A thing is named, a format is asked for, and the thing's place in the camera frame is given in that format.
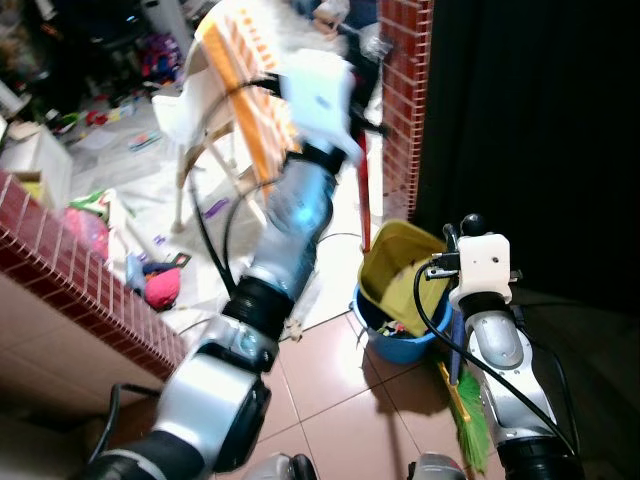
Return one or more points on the robot left leg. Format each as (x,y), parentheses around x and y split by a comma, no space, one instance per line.
(280,470)

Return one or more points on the blue plastic bucket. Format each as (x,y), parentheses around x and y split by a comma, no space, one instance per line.
(400,348)

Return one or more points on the black curtain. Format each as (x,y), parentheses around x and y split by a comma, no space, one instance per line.
(540,150)

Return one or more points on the green bristle broom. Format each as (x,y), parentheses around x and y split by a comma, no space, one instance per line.
(472,430)

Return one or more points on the robot leg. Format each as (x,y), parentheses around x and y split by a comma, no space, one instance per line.
(280,470)
(437,470)

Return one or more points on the robot right leg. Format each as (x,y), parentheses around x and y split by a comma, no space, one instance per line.
(437,470)

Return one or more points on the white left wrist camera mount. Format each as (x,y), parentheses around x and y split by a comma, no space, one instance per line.
(320,100)

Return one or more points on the open box with yellow inside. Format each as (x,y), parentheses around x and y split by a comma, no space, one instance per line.
(40,150)

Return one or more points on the white chair with wooden legs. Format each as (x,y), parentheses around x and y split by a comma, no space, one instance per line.
(180,115)

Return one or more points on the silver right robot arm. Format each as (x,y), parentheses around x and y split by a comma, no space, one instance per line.
(497,345)

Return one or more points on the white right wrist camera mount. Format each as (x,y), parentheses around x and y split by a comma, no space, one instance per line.
(482,265)

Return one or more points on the colourful toy pile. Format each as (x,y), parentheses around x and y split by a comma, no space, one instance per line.
(160,55)

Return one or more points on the crumpled white paper scrap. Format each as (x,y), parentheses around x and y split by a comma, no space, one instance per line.
(293,330)

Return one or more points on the pink bag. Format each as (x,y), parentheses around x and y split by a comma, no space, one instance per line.
(88,235)

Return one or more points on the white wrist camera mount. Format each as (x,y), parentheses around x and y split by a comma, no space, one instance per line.
(482,265)
(320,100)

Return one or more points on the pink round toy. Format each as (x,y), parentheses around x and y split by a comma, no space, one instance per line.
(162,288)

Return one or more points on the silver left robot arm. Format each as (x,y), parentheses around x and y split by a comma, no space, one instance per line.
(300,215)

